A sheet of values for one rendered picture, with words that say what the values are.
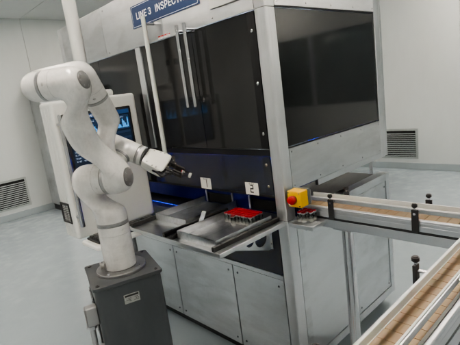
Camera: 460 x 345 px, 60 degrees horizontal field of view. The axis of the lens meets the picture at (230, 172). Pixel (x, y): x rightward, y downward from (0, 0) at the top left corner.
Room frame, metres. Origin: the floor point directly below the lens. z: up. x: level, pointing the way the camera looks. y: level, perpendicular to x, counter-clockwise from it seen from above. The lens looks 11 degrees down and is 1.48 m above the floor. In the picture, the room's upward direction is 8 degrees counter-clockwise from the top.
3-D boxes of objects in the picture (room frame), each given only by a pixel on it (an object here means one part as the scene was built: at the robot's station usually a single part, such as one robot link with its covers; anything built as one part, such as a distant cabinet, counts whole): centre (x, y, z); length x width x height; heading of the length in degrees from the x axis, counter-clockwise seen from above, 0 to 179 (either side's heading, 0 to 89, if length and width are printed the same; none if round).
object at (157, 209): (2.49, 0.48, 0.73); 1.98 x 0.01 x 0.25; 42
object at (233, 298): (2.81, 0.10, 0.44); 2.06 x 1.00 x 0.88; 42
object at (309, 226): (1.70, -0.32, 0.87); 0.14 x 0.13 x 0.02; 132
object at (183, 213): (2.04, 0.20, 0.90); 0.34 x 0.26 x 0.04; 132
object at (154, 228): (1.87, 0.14, 0.87); 0.70 x 0.48 x 0.02; 42
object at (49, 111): (2.32, 0.74, 1.19); 0.50 x 0.19 x 0.78; 132
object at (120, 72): (2.65, 0.62, 1.50); 0.49 x 0.01 x 0.59; 42
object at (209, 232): (1.71, 0.05, 0.90); 0.34 x 0.26 x 0.04; 132
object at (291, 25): (2.05, -0.58, 1.50); 0.85 x 0.01 x 0.59; 132
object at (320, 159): (2.81, 0.10, 1.54); 2.06 x 1.00 x 1.11; 42
